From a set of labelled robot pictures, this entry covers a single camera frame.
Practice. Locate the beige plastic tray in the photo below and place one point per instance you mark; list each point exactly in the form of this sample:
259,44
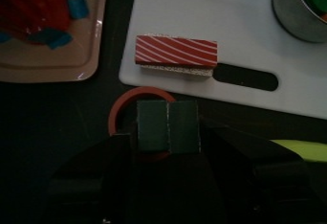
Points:
55,66

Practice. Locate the red bowl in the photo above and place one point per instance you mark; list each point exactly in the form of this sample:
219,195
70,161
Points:
123,102

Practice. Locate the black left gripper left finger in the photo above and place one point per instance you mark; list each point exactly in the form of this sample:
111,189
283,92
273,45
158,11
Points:
90,186

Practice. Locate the white plastic cutting board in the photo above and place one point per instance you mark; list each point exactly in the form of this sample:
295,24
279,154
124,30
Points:
238,20

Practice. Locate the green-wrapped sushi roll piece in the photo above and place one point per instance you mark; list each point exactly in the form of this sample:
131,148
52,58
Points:
153,125

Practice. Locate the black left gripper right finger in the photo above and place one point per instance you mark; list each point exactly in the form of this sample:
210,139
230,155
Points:
263,186

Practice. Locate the blue tape piece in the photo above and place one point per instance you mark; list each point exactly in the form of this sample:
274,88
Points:
79,6
52,39

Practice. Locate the salmon nigiri toy piece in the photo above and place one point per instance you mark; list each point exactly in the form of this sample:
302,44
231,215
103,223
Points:
177,50

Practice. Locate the lime green flat object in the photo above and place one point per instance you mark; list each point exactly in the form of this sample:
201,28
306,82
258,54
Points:
305,150

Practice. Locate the red ribbed toy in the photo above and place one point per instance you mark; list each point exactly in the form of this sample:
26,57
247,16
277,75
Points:
30,7

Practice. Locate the stainless steel pot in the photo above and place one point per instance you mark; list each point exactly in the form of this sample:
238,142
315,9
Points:
294,20

